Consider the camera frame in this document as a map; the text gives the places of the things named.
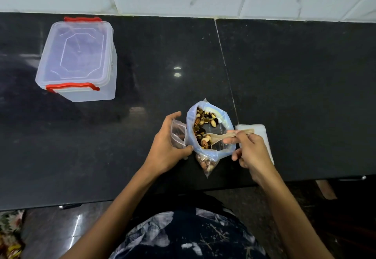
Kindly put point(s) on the person's right hand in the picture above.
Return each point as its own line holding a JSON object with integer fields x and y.
{"x": 253, "y": 154}

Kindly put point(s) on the person's left hand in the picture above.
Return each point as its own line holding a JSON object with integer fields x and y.
{"x": 163, "y": 150}

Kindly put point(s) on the person's right thumb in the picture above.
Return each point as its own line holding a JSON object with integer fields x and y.
{"x": 242, "y": 138}

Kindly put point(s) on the person's left thumb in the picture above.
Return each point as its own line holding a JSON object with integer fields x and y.
{"x": 183, "y": 151}

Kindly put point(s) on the wooden spoon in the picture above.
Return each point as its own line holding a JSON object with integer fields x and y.
{"x": 227, "y": 135}

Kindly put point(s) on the clear zip bag of nuts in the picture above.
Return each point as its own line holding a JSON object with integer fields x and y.
{"x": 208, "y": 132}

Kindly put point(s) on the person's left forearm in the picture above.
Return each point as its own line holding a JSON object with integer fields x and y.
{"x": 117, "y": 213}

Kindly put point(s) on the person's right forearm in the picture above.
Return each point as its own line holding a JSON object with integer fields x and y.
{"x": 289, "y": 220}

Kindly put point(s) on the white folded tissue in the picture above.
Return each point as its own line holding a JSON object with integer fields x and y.
{"x": 258, "y": 138}

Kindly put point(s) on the pile of mixed nuts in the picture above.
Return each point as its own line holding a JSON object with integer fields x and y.
{"x": 204, "y": 128}

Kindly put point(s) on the dark floral garment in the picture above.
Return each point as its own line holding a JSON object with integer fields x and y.
{"x": 188, "y": 232}

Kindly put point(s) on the clear plastic container with lid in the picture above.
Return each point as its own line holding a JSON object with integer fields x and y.
{"x": 78, "y": 59}

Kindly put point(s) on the patterned floor mat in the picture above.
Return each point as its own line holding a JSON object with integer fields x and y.
{"x": 10, "y": 233}

